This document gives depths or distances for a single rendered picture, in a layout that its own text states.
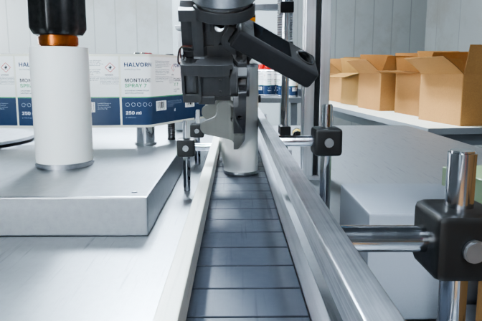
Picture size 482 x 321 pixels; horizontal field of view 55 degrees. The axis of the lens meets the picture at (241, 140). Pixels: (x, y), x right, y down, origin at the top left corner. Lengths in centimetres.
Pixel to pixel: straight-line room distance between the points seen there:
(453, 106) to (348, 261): 227
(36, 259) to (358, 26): 471
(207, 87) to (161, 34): 420
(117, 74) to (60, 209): 42
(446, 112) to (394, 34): 282
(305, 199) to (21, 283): 33
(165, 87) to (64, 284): 61
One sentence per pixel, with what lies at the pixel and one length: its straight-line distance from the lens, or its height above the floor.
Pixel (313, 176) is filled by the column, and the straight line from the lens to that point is 88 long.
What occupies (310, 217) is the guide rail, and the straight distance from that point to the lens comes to 22.
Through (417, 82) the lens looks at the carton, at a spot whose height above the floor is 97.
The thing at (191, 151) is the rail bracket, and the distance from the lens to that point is 77.
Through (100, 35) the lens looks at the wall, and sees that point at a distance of 482.
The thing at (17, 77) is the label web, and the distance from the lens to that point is 103.
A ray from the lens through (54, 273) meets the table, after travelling 52.
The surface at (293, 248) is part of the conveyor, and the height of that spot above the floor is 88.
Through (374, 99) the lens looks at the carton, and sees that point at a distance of 323.
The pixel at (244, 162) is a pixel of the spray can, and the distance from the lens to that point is 67.
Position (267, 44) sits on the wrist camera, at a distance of 55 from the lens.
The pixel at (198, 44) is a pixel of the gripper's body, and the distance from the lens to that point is 55.
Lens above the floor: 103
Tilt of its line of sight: 8 degrees down
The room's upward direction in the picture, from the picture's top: straight up
